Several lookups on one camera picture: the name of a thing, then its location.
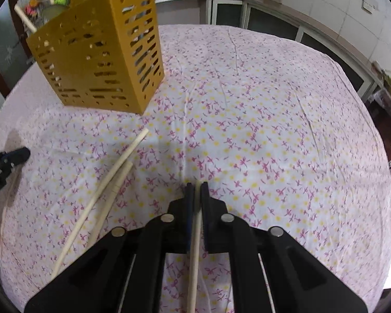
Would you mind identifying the floral tablecloth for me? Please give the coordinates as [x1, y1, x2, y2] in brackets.
[0, 25, 391, 311]

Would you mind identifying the yellow perforated utensil holder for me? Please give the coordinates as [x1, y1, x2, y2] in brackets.
[27, 0, 164, 115]

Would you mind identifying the green handled fork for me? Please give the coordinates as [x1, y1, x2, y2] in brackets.
[54, 0, 70, 6]

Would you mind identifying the white wall socket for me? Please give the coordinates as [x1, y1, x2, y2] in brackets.
[362, 0, 378, 14]

